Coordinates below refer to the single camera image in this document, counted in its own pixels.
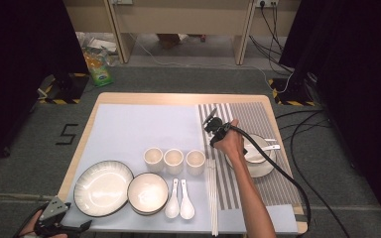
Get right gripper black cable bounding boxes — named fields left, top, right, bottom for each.
left=226, top=122, right=313, bottom=237

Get white bowl dark rim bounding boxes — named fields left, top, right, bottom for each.
left=127, top=172, right=170, bottom=214
left=130, top=201, right=168, bottom=217
left=243, top=133, right=273, bottom=166

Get bundle of white chopsticks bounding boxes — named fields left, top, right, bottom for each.
left=206, top=158, right=220, bottom=237

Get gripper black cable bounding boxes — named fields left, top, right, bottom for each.
left=12, top=202, right=47, bottom=238
left=226, top=122, right=313, bottom=237

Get long curved black floor cable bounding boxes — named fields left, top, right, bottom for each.
left=290, top=110, right=350, bottom=238

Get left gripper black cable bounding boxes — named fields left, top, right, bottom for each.
left=12, top=202, right=47, bottom=238

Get green orange snack bag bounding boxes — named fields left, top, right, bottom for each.
left=81, top=48, right=115, bottom=88

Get person's left hand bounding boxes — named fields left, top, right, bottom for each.
left=19, top=211, right=69, bottom=238

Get white cable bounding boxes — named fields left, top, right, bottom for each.
left=128, top=32, right=295, bottom=94

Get black stand base hazard tape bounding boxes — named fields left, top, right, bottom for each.
left=267, top=76, right=317, bottom=107
left=38, top=72, right=90, bottom=105

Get white plate dark rim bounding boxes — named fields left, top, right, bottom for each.
left=72, top=160, right=135, bottom=218
left=223, top=133, right=278, bottom=179

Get white ceramic spoon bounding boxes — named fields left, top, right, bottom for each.
left=179, top=178, right=195, bottom=220
left=164, top=178, right=181, bottom=219
left=244, top=144, right=281, bottom=160

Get beige desk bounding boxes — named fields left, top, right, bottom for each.
left=62, top=0, right=302, bottom=66

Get pale blue table mat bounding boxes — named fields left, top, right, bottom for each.
left=61, top=103, right=300, bottom=235

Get white ceramic cup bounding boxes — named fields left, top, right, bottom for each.
left=143, top=147, right=165, bottom=172
left=163, top=148, right=185, bottom=176
left=185, top=149, right=206, bottom=177

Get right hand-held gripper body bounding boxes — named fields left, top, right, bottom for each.
left=202, top=107, right=232, bottom=140

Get clear plastic bags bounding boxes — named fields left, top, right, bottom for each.
left=74, top=31, right=119, bottom=67

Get person's right hand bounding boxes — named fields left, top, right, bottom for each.
left=212, top=118, right=246, bottom=161

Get cardboard box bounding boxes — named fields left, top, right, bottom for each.
left=156, top=33, right=189, bottom=50

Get striped grey placemat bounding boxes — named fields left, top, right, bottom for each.
left=196, top=101, right=303, bottom=211

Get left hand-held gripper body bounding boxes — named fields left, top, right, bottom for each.
left=34, top=195, right=80, bottom=237

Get white wall socket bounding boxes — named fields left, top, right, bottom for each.
left=254, top=0, right=280, bottom=8

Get black power cable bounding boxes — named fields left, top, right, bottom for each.
left=259, top=3, right=284, bottom=53
left=248, top=34, right=295, bottom=74

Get black curtain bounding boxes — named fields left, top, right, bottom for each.
left=278, top=0, right=381, bottom=232
left=0, top=0, right=89, bottom=170

